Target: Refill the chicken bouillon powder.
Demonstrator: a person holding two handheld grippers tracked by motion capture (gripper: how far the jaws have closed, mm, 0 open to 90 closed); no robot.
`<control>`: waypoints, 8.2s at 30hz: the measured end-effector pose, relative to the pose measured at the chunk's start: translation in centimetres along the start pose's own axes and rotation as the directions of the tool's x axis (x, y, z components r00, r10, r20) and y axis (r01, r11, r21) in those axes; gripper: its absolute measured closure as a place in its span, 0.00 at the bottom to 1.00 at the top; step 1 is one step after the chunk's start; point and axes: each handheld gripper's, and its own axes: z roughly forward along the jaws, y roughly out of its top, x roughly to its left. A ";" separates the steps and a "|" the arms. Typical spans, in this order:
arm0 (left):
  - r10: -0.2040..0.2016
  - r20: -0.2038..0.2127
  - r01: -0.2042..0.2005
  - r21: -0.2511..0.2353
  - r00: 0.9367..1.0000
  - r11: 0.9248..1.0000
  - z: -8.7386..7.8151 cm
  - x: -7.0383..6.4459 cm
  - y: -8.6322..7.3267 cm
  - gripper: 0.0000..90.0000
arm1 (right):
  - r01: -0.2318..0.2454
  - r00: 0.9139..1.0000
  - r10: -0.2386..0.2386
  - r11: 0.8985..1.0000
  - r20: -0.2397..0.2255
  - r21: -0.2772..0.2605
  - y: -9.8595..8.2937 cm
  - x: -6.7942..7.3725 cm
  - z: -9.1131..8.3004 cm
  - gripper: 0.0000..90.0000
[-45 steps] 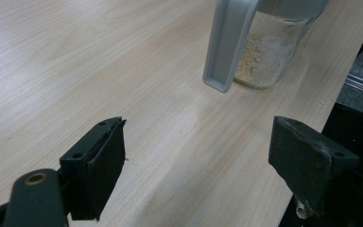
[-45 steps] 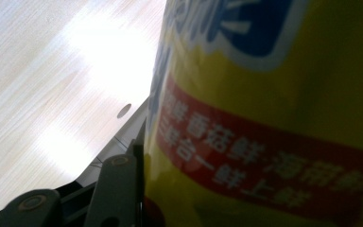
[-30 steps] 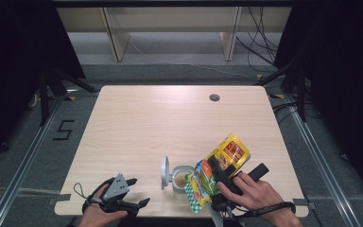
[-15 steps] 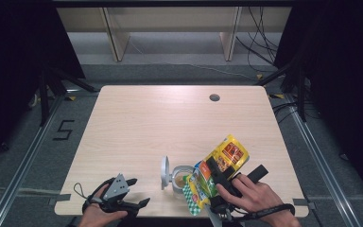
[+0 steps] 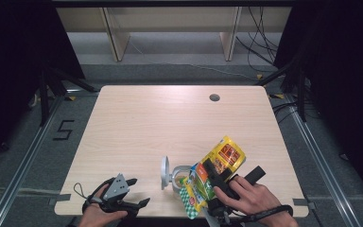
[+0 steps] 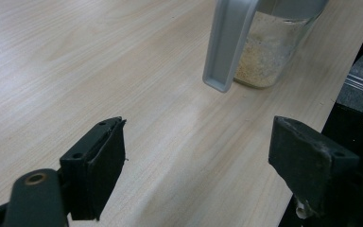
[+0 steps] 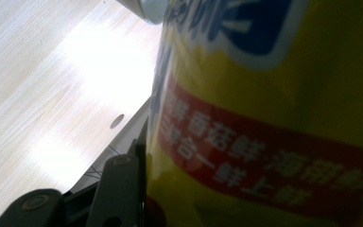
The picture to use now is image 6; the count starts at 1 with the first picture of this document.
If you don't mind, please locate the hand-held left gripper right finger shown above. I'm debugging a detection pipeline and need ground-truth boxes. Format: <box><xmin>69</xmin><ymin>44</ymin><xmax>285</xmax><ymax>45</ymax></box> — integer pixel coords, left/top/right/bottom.
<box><xmin>268</xmin><ymin>115</ymin><xmax>361</xmax><ymax>219</ymax></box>

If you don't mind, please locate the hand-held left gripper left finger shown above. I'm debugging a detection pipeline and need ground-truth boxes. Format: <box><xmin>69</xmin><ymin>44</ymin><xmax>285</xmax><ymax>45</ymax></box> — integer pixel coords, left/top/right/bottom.
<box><xmin>59</xmin><ymin>115</ymin><xmax>128</xmax><ymax>222</ymax></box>

